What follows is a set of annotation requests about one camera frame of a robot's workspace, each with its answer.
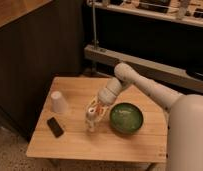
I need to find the green bowl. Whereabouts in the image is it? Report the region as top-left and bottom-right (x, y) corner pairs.
(109, 103), (144, 134)

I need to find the dark wooden cabinet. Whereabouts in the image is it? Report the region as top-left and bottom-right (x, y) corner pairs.
(0, 0), (83, 139)

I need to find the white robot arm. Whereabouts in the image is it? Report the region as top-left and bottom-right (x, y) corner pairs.
(86, 63), (203, 171)

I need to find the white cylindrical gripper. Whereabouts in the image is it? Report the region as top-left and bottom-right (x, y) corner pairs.
(87, 77), (122, 123)

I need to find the white paper cup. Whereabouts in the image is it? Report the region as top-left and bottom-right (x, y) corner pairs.
(51, 91), (68, 114)

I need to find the metal shelf rack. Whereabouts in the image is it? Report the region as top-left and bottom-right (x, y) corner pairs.
(84, 0), (203, 94)

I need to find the wooden table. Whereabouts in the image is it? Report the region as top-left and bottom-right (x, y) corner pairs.
(26, 77), (166, 163)

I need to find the black smartphone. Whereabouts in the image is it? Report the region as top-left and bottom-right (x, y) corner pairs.
(47, 117), (64, 138)

